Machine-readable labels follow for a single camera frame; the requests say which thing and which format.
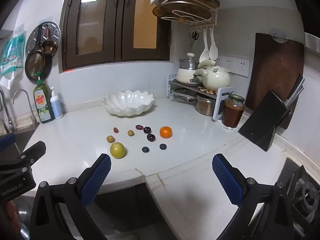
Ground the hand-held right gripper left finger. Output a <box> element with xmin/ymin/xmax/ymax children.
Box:
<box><xmin>29</xmin><ymin>153</ymin><xmax>112</xmax><ymax>240</ymax></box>

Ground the metal wall hook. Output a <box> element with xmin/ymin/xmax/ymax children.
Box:
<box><xmin>270</xmin><ymin>29</ymin><xmax>290</xmax><ymax>43</ymax></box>

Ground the glass jar of red sauce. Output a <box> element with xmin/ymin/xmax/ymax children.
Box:
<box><xmin>221</xmin><ymin>94</ymin><xmax>245</xmax><ymax>128</ymax></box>

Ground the steel steamer pot with lid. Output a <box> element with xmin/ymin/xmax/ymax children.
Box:
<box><xmin>179</xmin><ymin>52</ymin><xmax>200</xmax><ymax>70</ymax></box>

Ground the black handled kitchen knife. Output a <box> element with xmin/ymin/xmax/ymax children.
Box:
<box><xmin>285</xmin><ymin>74</ymin><xmax>305</xmax><ymax>105</ymax></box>

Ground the cream long pan handle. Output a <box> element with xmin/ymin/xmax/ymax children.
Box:
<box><xmin>197</xmin><ymin>60</ymin><xmax>217</xmax><ymax>68</ymax></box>

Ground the wooden hook rail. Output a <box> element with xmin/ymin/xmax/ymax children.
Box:
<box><xmin>189</xmin><ymin>21</ymin><xmax>216</xmax><ymax>34</ymax></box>

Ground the glass pan lid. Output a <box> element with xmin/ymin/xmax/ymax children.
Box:
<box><xmin>171</xmin><ymin>89</ymin><xmax>197</xmax><ymax>103</ymax></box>

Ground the cream ceramic pot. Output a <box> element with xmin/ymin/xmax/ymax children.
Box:
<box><xmin>194</xmin><ymin>65</ymin><xmax>232</xmax><ymax>92</ymax></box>

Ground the chrome gooseneck faucet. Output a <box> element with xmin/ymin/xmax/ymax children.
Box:
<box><xmin>12</xmin><ymin>89</ymin><xmax>38</xmax><ymax>128</ymax></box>

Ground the chrome sink faucet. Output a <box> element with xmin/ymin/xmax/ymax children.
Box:
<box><xmin>0</xmin><ymin>87</ymin><xmax>14</xmax><ymax>133</ymax></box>

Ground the large dark wooden cutting board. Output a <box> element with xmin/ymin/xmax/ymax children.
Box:
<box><xmin>246</xmin><ymin>32</ymin><xmax>305</xmax><ymax>113</ymax></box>

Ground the white wire rack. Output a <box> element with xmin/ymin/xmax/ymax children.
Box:
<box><xmin>160</xmin><ymin>0</ymin><xmax>220</xmax><ymax>27</ymax></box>

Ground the teal printed plastic bag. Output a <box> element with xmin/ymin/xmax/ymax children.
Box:
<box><xmin>0</xmin><ymin>24</ymin><xmax>27</xmax><ymax>89</ymax></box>

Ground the white wall socket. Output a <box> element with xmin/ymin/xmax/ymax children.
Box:
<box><xmin>235</xmin><ymin>59</ymin><xmax>250</xmax><ymax>77</ymax></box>
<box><xmin>215</xmin><ymin>57</ymin><xmax>237</xmax><ymax>73</ymax></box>

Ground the white scalloped ceramic bowl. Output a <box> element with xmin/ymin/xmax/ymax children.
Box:
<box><xmin>102</xmin><ymin>89</ymin><xmax>155</xmax><ymax>117</ymax></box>

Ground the brown framed window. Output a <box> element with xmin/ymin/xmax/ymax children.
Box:
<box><xmin>59</xmin><ymin>0</ymin><xmax>172</xmax><ymax>73</ymax></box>

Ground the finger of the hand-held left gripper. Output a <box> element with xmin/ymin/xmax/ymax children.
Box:
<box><xmin>0</xmin><ymin>133</ymin><xmax>15</xmax><ymax>150</ymax></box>
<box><xmin>0</xmin><ymin>141</ymin><xmax>47</xmax><ymax>178</ymax></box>

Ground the cream saucepan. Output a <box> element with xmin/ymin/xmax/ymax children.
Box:
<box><xmin>176</xmin><ymin>67</ymin><xmax>208</xmax><ymax>85</ymax></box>

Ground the wooden trivet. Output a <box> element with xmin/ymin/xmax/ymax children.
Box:
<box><xmin>197</xmin><ymin>86</ymin><xmax>215</xmax><ymax>95</ymax></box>

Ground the grey corner shelf rack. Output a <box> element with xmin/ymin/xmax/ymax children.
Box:
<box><xmin>167</xmin><ymin>74</ymin><xmax>234</xmax><ymax>122</ymax></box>

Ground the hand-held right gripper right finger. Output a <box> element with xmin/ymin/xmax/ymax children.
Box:
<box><xmin>212</xmin><ymin>153</ymin><xmax>295</xmax><ymax>240</ymax></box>

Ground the black knife block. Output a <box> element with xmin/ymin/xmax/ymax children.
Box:
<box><xmin>238</xmin><ymin>90</ymin><xmax>293</xmax><ymax>152</ymax></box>

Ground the stainless steel pot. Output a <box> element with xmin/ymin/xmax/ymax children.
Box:
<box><xmin>194</xmin><ymin>92</ymin><xmax>218</xmax><ymax>117</ymax></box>

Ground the brass ladle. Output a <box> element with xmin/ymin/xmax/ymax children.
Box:
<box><xmin>41</xmin><ymin>26</ymin><xmax>57</xmax><ymax>55</ymax></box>

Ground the orange tangerine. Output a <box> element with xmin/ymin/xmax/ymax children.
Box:
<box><xmin>160</xmin><ymin>126</ymin><xmax>173</xmax><ymax>139</ymax></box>

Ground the green dish soap bottle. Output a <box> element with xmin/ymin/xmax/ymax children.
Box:
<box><xmin>33</xmin><ymin>79</ymin><xmax>56</xmax><ymax>124</ymax></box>

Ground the white pump bottle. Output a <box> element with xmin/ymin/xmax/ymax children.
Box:
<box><xmin>50</xmin><ymin>87</ymin><xmax>64</xmax><ymax>119</ymax></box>

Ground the white plastic saucer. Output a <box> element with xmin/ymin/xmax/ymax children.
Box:
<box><xmin>216</xmin><ymin>119</ymin><xmax>239</xmax><ymax>130</ymax></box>

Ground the white rice spoon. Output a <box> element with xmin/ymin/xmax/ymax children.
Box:
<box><xmin>209</xmin><ymin>27</ymin><xmax>219</xmax><ymax>60</ymax></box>
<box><xmin>199</xmin><ymin>29</ymin><xmax>210</xmax><ymax>63</ymax></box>

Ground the large green plum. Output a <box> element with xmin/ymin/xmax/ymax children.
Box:
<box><xmin>110</xmin><ymin>142</ymin><xmax>126</xmax><ymax>159</ymax></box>

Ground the perforated metal steamer plate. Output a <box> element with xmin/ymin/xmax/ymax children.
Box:
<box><xmin>25</xmin><ymin>21</ymin><xmax>61</xmax><ymax>58</ymax></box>

